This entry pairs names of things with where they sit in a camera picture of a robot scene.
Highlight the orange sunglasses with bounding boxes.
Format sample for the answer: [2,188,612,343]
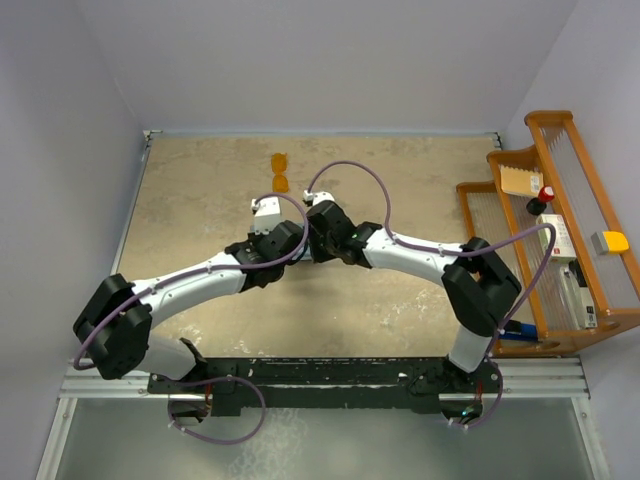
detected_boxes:
[271,152,289,193]

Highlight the blue-grey glasses case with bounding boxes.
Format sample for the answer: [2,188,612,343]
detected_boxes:
[295,251,312,261]

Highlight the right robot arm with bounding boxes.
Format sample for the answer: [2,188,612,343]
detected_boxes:
[307,199,522,391]

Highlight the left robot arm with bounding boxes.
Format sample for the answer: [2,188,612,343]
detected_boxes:
[73,220,308,392]

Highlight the brown cardboard envelope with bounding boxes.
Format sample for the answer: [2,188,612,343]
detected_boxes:
[500,165,544,198]

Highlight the red black bottle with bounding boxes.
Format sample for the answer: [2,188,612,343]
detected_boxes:
[526,185,555,216]

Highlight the blue black tool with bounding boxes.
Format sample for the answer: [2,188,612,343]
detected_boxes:
[496,320,539,343]

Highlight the wooden tiered rack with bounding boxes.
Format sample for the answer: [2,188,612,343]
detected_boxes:
[456,110,639,357]

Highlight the white red box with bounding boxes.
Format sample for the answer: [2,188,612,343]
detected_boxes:
[536,214,577,264]

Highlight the white black stapler device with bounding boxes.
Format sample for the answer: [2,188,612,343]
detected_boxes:
[559,260,598,330]

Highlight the yellow grey sponge block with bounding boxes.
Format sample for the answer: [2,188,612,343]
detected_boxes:
[591,230,630,255]

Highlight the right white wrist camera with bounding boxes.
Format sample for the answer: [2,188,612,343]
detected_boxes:
[302,190,335,207]

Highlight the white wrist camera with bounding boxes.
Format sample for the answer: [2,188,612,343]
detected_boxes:
[250,196,281,235]
[302,190,335,207]

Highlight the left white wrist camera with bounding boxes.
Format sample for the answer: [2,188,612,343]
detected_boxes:
[250,196,281,235]

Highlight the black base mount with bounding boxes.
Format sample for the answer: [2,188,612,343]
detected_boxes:
[144,343,503,418]

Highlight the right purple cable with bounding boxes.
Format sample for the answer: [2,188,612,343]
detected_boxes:
[305,159,558,431]

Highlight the aluminium frame rail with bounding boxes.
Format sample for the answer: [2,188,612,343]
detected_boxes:
[58,357,590,400]

